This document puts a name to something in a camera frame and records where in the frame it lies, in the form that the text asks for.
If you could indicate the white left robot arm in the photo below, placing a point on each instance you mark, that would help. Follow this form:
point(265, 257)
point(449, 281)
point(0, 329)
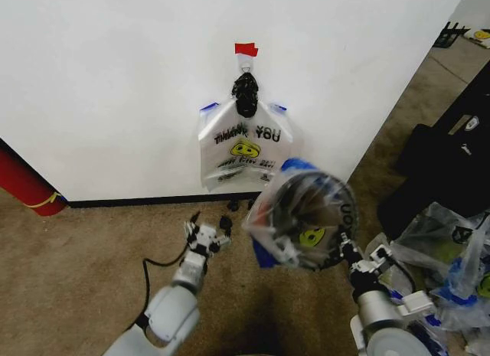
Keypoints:
point(170, 314)

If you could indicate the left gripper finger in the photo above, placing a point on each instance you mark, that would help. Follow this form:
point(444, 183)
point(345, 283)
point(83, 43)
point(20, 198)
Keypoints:
point(225, 229)
point(190, 229)

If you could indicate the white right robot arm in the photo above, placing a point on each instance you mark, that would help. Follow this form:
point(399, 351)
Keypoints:
point(386, 321)

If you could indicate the clear thank you smiley bag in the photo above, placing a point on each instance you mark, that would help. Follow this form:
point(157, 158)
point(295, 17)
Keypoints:
point(245, 153)

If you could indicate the black case with white label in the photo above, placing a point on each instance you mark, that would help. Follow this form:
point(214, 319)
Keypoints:
point(469, 103)

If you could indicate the small black floor piece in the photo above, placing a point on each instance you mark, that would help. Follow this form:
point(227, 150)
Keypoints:
point(232, 206)

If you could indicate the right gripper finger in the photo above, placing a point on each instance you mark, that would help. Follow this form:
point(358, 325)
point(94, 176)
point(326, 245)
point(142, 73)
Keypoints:
point(364, 265)
point(346, 247)

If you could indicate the white wall hook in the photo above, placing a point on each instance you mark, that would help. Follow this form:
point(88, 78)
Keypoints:
point(245, 63)

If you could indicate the black baseboard strip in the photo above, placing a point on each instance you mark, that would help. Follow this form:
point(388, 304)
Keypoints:
point(161, 201)

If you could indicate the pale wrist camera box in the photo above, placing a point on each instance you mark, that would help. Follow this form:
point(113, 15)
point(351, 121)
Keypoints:
point(206, 232)
point(379, 255)

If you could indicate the clear plastic bag blue print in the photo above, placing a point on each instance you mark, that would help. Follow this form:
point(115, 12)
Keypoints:
point(465, 283)

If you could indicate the large black flat case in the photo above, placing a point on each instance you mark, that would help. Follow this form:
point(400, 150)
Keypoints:
point(425, 180)

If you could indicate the crumpled clear plastic bag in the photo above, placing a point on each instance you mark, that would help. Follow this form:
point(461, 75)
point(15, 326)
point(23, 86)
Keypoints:
point(432, 229)

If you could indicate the red tape strip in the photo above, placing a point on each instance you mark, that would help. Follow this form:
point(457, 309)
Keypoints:
point(245, 49)

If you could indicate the white bag yellow smiley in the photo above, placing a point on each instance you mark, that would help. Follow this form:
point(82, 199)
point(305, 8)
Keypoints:
point(479, 36)

